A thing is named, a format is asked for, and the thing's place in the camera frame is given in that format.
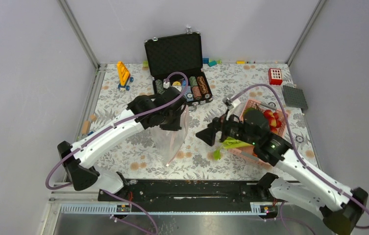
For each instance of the wooden toy block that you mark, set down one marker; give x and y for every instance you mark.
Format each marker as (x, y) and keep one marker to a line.
(85, 127)

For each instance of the floral tablecloth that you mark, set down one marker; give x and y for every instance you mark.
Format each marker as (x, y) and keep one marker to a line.
(137, 157)

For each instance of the clear pink zip bag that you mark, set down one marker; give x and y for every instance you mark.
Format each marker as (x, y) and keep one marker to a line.
(169, 142)

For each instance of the red grid block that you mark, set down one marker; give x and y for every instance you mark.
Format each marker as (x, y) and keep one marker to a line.
(275, 76)

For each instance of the grey building baseplate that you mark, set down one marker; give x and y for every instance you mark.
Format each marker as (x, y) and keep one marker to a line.
(294, 97)

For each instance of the yellow toy ladder cart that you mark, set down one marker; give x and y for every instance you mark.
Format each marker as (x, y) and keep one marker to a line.
(125, 77)

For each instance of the teal toy block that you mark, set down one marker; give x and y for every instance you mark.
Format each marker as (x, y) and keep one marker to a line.
(212, 63)

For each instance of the black poker chip case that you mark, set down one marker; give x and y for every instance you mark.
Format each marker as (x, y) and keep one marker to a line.
(183, 53)

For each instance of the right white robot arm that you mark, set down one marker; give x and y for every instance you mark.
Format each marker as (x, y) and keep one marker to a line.
(337, 205)

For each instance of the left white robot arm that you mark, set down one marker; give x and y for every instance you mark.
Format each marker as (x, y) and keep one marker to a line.
(143, 112)

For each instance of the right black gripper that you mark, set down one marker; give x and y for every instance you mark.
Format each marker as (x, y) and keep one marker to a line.
(208, 134)

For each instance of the pink plastic basket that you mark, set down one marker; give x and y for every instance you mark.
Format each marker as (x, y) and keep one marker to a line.
(247, 153)

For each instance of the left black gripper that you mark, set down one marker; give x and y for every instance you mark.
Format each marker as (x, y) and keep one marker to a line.
(175, 127)

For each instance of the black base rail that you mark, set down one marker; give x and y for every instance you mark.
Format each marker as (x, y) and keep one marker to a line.
(195, 195)

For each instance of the green celery stalk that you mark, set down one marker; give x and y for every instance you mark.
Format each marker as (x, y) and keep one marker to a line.
(229, 143)

